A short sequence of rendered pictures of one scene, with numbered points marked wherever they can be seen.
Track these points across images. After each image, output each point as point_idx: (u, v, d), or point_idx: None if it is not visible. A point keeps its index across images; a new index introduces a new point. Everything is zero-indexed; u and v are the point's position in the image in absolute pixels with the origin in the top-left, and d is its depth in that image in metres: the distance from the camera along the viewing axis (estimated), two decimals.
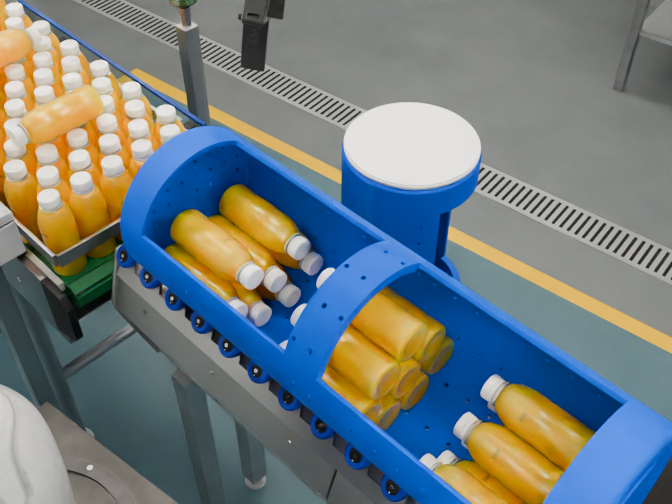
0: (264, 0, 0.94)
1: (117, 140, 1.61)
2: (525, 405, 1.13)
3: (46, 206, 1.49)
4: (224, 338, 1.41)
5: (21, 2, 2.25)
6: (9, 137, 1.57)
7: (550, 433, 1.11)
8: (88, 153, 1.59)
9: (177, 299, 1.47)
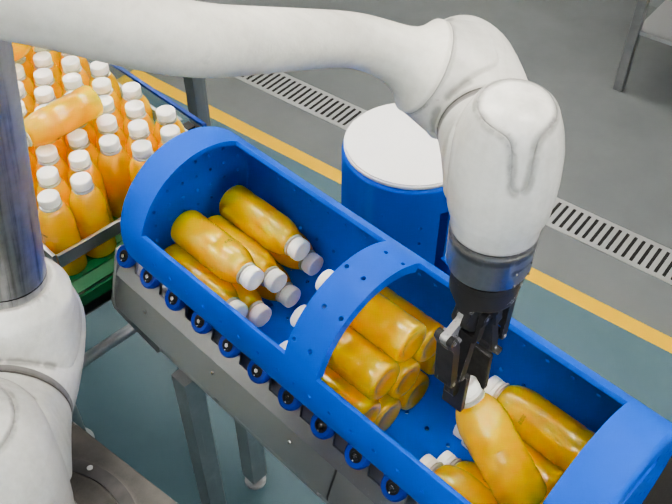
0: None
1: (117, 140, 1.61)
2: (524, 407, 1.13)
3: (46, 206, 1.49)
4: (224, 338, 1.41)
5: None
6: None
7: (549, 435, 1.11)
8: (88, 153, 1.59)
9: (177, 299, 1.47)
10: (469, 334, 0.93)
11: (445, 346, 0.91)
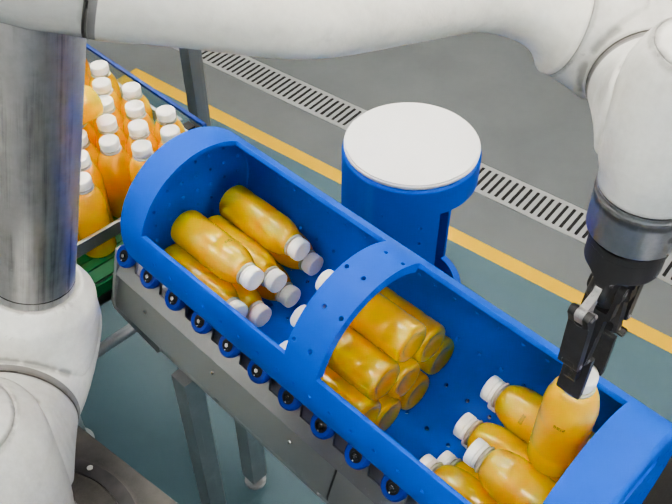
0: None
1: (117, 140, 1.61)
2: (524, 407, 1.13)
3: (583, 391, 0.94)
4: (224, 338, 1.41)
5: None
6: None
7: None
8: (88, 153, 1.59)
9: (177, 299, 1.47)
10: (602, 311, 0.84)
11: (578, 324, 0.83)
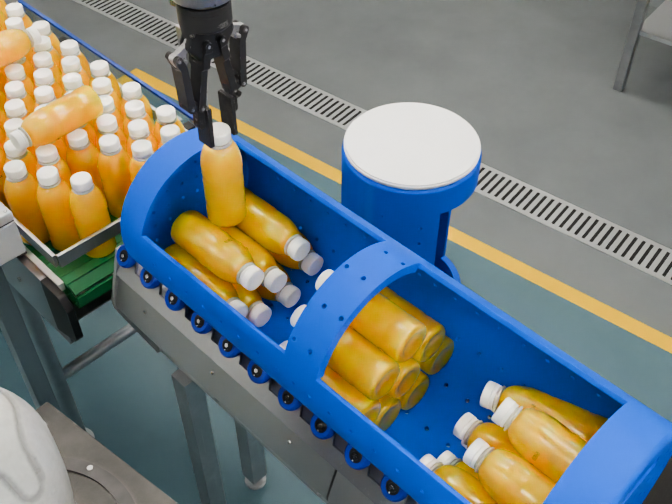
0: (236, 62, 1.25)
1: (117, 140, 1.61)
2: (532, 398, 1.14)
3: (503, 413, 1.09)
4: (224, 338, 1.41)
5: (21, 2, 2.25)
6: (10, 141, 1.58)
7: (563, 418, 1.11)
8: (229, 127, 1.28)
9: (177, 299, 1.47)
10: (200, 64, 1.17)
11: (177, 69, 1.15)
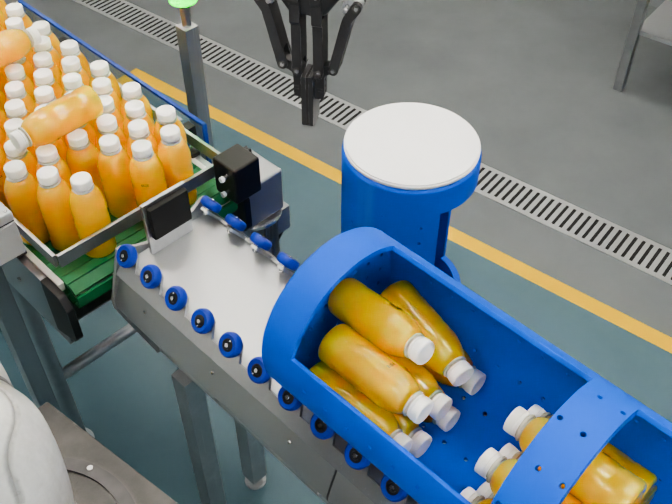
0: (346, 46, 0.97)
1: (117, 140, 1.61)
2: None
3: None
4: (229, 352, 1.40)
5: (21, 2, 2.25)
6: (10, 141, 1.58)
7: None
8: (433, 352, 1.19)
9: (168, 298, 1.49)
10: (293, 14, 0.94)
11: (266, 6, 0.95)
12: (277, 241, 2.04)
